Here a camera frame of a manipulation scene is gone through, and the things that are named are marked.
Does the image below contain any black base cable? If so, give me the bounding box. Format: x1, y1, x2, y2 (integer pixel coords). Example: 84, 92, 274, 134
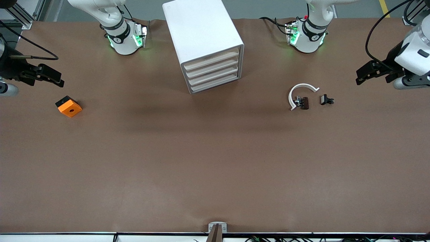
115, 3, 134, 21
259, 16, 290, 36

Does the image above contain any brown small electrical component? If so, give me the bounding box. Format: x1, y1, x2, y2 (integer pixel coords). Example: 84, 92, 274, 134
295, 96, 310, 110

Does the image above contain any black cable bundle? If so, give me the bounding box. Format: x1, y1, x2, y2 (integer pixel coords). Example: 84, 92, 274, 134
245, 235, 430, 242

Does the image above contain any white curved plastic piece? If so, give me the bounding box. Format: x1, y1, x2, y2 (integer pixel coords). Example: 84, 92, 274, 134
288, 83, 320, 111

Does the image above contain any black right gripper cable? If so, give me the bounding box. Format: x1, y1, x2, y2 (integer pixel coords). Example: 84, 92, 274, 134
0, 20, 59, 61

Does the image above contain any aluminium frame profile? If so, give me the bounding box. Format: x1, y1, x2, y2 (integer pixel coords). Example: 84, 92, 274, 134
0, 0, 46, 30

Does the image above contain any orange and black block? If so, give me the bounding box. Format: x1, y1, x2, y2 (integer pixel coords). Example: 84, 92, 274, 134
55, 95, 83, 118

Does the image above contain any black looped cable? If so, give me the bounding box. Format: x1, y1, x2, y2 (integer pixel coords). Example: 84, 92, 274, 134
402, 0, 424, 27

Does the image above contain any grey metal bracket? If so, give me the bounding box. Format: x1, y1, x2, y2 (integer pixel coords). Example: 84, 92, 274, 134
208, 221, 227, 234

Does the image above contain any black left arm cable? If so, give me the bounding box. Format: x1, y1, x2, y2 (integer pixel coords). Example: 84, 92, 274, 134
365, 0, 413, 68

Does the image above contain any white drawer cabinet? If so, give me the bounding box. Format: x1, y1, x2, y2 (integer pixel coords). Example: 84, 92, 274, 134
163, 0, 245, 95

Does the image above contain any beige drawer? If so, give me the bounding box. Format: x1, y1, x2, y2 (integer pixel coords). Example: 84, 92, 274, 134
185, 57, 240, 78
183, 48, 240, 71
187, 66, 241, 85
190, 73, 242, 93

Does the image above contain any brown post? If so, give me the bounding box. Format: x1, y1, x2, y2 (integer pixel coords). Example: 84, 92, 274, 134
206, 224, 223, 242

